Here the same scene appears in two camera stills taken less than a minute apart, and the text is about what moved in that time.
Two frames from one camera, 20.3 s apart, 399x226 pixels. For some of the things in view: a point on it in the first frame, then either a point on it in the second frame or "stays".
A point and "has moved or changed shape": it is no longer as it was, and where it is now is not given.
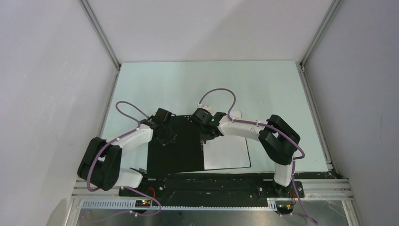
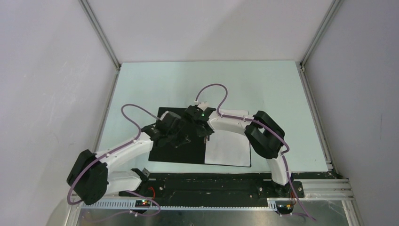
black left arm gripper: [169, 139] to [182, 139]
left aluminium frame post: [99, 32] stays
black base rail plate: [230, 186] stays
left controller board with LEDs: [144, 203] stays
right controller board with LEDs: [284, 207] stays
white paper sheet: [227, 152] has moved or changed shape
